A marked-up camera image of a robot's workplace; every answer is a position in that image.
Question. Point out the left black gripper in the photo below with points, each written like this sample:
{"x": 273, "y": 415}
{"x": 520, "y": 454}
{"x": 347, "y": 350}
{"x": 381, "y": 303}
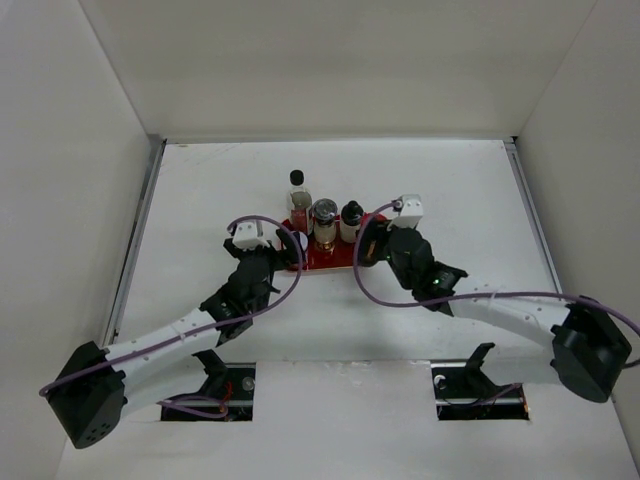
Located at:
{"x": 290, "y": 248}

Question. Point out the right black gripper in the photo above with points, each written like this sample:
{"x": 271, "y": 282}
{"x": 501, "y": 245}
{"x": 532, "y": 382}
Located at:
{"x": 378, "y": 229}

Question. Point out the sauce bottle red cap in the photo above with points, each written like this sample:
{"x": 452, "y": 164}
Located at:
{"x": 370, "y": 253}

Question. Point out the salt jar black knob lid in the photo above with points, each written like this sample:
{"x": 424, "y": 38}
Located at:
{"x": 350, "y": 221}

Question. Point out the salt grinder jar grey lid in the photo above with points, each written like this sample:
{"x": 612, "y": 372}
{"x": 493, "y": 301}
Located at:
{"x": 325, "y": 212}

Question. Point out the soy sauce bottle black cap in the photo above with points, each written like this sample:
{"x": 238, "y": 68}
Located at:
{"x": 299, "y": 203}

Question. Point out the small jar white lid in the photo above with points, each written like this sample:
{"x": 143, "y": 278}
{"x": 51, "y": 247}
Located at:
{"x": 302, "y": 240}

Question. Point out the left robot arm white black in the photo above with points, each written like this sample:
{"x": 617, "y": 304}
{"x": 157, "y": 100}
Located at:
{"x": 98, "y": 386}

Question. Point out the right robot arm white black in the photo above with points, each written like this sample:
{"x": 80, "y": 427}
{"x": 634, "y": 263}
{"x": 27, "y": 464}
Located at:
{"x": 583, "y": 348}

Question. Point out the red tray gold emblem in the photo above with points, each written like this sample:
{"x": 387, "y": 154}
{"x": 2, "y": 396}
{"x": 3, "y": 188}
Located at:
{"x": 340, "y": 257}

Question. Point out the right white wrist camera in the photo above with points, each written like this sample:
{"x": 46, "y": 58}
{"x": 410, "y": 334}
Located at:
{"x": 409, "y": 211}

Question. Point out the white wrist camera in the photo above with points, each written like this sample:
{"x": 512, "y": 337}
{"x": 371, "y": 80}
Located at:
{"x": 409, "y": 211}
{"x": 249, "y": 235}

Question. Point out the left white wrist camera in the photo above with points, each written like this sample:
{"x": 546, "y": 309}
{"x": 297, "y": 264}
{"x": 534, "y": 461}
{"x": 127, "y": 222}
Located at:
{"x": 249, "y": 235}

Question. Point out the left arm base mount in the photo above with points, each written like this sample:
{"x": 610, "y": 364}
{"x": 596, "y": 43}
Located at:
{"x": 227, "y": 394}

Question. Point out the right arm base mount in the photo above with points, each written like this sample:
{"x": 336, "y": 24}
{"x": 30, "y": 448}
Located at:
{"x": 463, "y": 392}

